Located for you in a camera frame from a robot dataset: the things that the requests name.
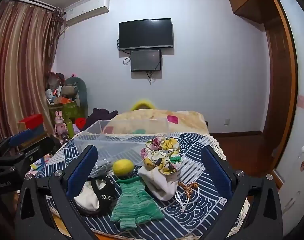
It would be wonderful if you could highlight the white sock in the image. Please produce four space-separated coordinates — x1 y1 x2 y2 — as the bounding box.
138 166 178 201

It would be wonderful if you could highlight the striped brown curtain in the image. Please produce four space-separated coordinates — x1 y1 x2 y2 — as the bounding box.
0 0 64 138

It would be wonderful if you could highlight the yellow curved plush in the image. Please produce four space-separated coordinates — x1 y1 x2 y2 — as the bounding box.
131 99 156 111

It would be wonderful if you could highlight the black and white fabric pouch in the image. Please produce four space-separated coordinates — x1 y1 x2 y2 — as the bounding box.
73 176 116 216

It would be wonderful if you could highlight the large black wall television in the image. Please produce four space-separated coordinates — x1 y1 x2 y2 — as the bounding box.
118 18 173 50

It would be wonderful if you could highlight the small black wall monitor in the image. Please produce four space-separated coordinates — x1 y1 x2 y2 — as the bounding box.
130 49 162 72

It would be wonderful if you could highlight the green knitted garment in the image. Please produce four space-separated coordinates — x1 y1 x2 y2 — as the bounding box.
110 177 164 230

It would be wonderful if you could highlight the grey green dinosaur plush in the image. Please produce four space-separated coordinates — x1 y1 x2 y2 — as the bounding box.
61 76 88 114

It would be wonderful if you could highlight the green storage box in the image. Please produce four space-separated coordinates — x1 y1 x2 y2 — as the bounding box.
49 101 85 124

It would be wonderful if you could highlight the green bottle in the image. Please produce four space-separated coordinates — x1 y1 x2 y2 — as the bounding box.
66 120 74 139

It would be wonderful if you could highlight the red plush item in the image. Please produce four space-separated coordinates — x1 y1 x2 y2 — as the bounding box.
74 117 86 131

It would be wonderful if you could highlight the clear plastic storage bin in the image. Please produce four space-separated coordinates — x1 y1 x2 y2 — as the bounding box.
74 120 169 166

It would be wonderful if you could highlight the white cord with brown tie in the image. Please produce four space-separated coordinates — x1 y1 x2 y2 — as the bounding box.
174 181 201 213

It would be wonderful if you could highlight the white air conditioner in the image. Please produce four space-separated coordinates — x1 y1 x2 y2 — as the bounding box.
66 0 110 26

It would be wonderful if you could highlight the wooden wardrobe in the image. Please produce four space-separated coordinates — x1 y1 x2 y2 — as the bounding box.
229 0 298 187

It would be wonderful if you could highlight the beige fluffy patchwork blanket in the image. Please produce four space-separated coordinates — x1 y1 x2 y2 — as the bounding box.
103 109 209 135

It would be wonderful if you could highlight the floral fabric scrunchie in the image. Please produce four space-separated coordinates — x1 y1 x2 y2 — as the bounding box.
140 136 182 175

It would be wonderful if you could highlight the white sliding door with hearts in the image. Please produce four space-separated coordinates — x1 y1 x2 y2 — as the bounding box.
276 0 304 236

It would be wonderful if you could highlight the dark purple garment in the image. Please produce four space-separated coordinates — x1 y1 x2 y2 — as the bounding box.
83 108 118 130

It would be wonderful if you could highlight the blue patterned tablecloth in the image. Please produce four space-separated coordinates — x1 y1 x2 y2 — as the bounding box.
36 132 227 239

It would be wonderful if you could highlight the yellow felt ball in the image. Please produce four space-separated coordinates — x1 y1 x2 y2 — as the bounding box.
112 159 134 177

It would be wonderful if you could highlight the pink rabbit plush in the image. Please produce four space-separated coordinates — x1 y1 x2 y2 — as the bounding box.
54 111 68 143

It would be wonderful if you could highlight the red box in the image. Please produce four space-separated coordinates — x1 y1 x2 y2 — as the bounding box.
17 114 43 132

